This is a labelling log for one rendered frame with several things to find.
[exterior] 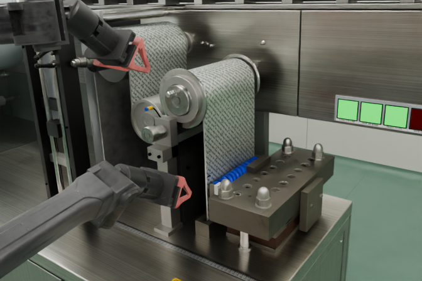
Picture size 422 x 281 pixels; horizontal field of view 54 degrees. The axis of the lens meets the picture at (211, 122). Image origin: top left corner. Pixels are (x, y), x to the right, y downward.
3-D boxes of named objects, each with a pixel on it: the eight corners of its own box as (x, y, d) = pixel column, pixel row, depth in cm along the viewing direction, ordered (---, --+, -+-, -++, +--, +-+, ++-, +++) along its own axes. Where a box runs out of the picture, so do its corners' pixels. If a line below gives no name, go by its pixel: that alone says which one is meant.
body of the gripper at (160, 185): (173, 207, 86) (149, 204, 80) (137, 196, 91) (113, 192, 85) (181, 177, 87) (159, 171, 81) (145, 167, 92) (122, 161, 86)
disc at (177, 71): (161, 124, 107) (156, 66, 102) (162, 123, 107) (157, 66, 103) (208, 132, 98) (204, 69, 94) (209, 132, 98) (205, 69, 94)
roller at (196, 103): (162, 120, 104) (159, 74, 101) (221, 97, 124) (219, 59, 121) (199, 125, 98) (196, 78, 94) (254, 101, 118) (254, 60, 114)
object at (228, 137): (205, 189, 104) (203, 118, 99) (252, 158, 122) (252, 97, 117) (207, 189, 104) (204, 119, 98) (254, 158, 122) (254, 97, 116)
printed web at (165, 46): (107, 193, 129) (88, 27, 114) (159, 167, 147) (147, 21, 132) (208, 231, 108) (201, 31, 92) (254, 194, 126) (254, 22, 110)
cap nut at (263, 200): (252, 206, 94) (252, 188, 92) (260, 199, 97) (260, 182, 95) (266, 211, 92) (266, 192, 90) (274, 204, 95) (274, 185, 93)
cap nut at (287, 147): (279, 152, 124) (279, 138, 122) (284, 148, 127) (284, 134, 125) (290, 154, 122) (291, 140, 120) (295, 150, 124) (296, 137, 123)
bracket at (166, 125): (152, 232, 109) (143, 121, 99) (169, 221, 114) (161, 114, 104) (167, 238, 106) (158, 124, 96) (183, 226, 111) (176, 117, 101)
